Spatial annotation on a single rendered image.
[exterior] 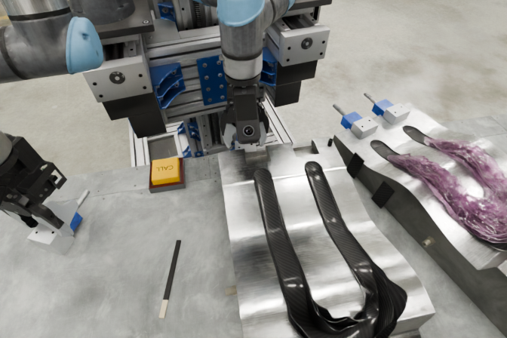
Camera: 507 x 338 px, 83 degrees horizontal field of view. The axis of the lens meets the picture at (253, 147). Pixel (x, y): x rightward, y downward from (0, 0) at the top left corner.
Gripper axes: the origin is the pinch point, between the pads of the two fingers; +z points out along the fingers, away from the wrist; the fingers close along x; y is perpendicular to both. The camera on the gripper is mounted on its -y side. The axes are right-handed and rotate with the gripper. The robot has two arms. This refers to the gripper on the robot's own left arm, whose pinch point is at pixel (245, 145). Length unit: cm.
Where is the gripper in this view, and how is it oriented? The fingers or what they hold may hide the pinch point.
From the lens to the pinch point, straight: 69.5
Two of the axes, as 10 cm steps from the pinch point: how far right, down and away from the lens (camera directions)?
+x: -10.0, 0.5, -0.4
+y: -0.7, -7.5, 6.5
